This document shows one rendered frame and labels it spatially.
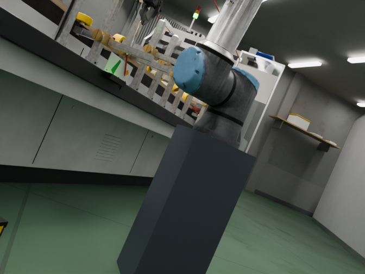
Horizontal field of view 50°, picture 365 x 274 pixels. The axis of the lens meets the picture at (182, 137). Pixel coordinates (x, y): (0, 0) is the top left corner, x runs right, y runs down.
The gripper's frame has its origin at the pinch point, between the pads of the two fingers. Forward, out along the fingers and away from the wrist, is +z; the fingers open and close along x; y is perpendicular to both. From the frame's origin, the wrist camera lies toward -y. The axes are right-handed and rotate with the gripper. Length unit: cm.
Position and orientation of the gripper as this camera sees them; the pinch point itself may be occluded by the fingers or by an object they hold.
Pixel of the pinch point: (144, 23)
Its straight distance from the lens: 195.9
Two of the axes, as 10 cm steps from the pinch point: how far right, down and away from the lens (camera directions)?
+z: -4.0, 9.2, -0.1
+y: -2.7, -1.3, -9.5
